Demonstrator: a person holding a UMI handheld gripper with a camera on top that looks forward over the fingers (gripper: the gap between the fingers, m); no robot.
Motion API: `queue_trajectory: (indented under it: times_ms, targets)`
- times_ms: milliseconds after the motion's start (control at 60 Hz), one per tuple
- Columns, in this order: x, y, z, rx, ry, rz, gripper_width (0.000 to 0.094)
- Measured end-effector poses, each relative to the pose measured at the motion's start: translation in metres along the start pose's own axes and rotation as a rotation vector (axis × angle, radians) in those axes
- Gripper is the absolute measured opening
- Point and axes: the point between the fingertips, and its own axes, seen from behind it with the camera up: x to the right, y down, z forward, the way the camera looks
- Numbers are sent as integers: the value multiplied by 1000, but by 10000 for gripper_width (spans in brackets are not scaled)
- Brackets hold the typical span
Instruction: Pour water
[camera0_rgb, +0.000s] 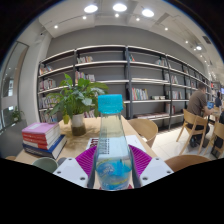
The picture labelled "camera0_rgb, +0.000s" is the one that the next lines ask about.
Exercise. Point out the clear bottle with blue cap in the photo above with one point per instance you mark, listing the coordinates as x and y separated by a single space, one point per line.
113 156

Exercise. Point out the slatted wooden chairs group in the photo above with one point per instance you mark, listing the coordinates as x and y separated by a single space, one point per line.
193 120

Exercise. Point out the small ledge plant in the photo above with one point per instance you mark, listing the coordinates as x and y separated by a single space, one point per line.
16 115

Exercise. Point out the person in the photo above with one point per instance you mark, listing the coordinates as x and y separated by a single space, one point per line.
196 101

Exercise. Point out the pink book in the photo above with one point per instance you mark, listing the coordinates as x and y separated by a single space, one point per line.
40 127

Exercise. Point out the red book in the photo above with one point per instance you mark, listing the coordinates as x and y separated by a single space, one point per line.
41 137
41 143

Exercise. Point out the dark blue book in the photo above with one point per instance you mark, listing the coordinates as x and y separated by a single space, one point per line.
48 151

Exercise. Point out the green patterned ceramic cup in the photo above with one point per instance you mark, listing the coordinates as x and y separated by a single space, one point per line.
45 165

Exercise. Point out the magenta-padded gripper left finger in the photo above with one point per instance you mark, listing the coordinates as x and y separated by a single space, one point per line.
71 171

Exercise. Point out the round-backed wooden chair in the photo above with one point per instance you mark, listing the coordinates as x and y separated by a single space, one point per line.
186 161
145 128

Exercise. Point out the green potted plant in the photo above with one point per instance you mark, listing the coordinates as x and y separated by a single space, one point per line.
76 96

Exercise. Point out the ceiling lights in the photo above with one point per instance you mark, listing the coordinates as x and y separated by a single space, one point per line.
119 7

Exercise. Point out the grey bookshelf unit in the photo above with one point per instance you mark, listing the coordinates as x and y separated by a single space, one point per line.
146 70

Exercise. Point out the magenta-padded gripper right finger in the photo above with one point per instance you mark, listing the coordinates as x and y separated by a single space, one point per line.
156 170

